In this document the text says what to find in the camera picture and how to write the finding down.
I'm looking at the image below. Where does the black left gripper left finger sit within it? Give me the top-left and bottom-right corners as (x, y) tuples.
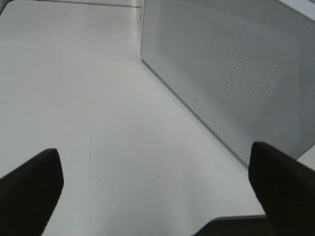
(0, 148), (64, 236)

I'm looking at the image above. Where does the white microwave door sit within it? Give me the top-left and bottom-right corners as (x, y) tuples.
(140, 0), (315, 168)

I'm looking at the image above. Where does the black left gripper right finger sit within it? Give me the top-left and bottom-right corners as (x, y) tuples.
(248, 142), (315, 236)

